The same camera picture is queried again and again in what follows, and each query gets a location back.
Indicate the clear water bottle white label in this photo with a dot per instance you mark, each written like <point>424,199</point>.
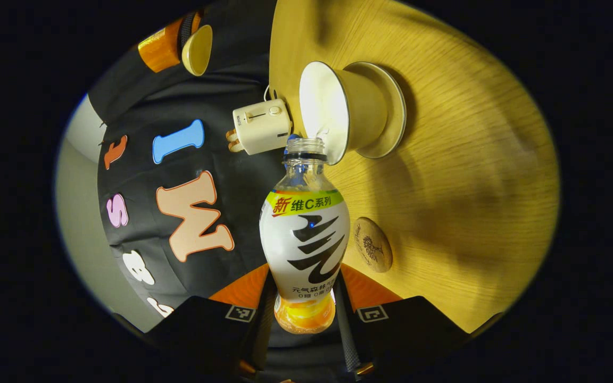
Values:
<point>304,239</point>

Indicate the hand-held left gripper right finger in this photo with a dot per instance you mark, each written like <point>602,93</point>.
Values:
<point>346,330</point>

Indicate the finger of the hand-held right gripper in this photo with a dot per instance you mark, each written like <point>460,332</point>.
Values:
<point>160,48</point>

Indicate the white ceramic teacup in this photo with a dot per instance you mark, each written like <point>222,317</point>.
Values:
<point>359,109</point>

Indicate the round wooden coaster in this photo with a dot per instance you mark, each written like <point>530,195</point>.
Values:
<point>373,244</point>

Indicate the black backdrop cloth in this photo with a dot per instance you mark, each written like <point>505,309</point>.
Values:
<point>141,213</point>

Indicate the cream toaster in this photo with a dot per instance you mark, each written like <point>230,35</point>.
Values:
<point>261,127</point>

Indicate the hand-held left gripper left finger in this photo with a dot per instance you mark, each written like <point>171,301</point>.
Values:
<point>263,324</point>

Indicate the toast slice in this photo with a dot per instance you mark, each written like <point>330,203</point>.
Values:
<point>234,147</point>
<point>232,135</point>

